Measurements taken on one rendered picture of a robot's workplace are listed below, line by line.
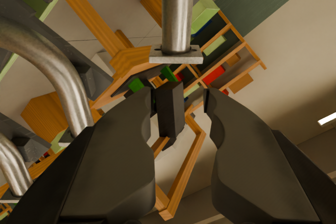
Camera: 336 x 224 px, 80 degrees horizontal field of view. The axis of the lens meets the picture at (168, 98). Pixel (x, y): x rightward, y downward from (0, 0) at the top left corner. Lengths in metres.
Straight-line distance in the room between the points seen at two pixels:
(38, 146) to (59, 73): 0.20
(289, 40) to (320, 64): 0.95
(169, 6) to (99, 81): 0.14
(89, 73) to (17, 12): 0.10
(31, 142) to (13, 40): 0.21
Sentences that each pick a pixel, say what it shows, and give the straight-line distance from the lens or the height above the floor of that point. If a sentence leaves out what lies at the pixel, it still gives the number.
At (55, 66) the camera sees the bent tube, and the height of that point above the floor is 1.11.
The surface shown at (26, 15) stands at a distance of 0.29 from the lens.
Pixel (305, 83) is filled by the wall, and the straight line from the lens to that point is 6.38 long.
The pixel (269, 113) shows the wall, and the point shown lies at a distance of 6.49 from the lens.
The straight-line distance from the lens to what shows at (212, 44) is 5.57.
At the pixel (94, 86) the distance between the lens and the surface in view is 0.29.
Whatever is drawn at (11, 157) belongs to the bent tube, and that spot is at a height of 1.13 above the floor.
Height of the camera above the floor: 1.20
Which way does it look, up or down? level
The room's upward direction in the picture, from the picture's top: 141 degrees clockwise
